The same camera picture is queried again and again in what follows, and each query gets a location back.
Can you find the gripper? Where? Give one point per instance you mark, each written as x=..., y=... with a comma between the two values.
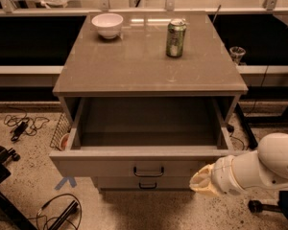
x=223, y=174

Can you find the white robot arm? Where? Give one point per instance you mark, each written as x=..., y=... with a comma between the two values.
x=265, y=168

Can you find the grey drawer cabinet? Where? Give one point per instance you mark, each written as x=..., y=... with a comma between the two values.
x=135, y=64

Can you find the clear drinking glass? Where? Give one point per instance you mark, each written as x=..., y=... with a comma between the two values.
x=236, y=53

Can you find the white ceramic bowl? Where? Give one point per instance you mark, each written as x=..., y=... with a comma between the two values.
x=108, y=25

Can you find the lower drawer with handle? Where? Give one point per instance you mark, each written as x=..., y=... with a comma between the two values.
x=103, y=183

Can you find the black power adapter with cable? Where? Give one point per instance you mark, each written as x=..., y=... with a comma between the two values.
x=24, y=124

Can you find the wire mesh basket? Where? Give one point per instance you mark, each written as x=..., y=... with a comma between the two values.
x=60, y=136

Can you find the black top drawer handle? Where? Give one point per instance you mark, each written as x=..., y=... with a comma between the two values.
x=138, y=173

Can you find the green soda can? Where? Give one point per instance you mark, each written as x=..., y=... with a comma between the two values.
x=175, y=37

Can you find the black chair caster right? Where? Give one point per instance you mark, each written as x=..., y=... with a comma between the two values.
x=255, y=206

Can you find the black stand leg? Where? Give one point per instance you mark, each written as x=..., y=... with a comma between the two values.
x=243, y=121

